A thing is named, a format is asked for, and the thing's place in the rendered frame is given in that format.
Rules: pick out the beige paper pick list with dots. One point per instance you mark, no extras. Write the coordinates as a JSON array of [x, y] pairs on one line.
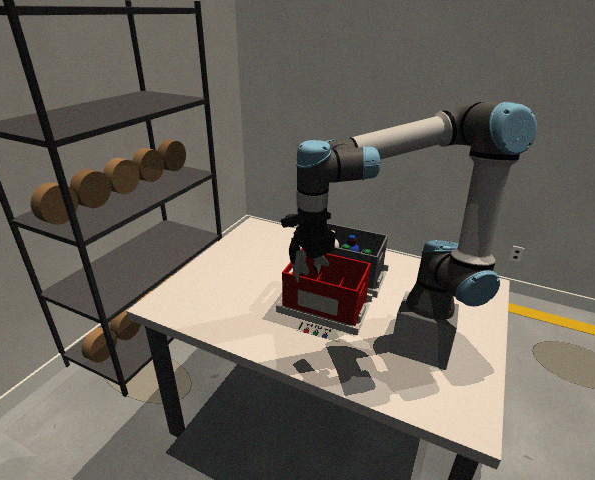
[[319, 331]]

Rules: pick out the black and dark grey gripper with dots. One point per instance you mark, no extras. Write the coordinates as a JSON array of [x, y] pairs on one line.
[[317, 245]]

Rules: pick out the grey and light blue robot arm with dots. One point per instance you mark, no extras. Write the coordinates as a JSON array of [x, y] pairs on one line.
[[497, 133]]

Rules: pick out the blue bottle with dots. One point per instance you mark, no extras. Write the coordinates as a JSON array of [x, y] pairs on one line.
[[352, 243]]

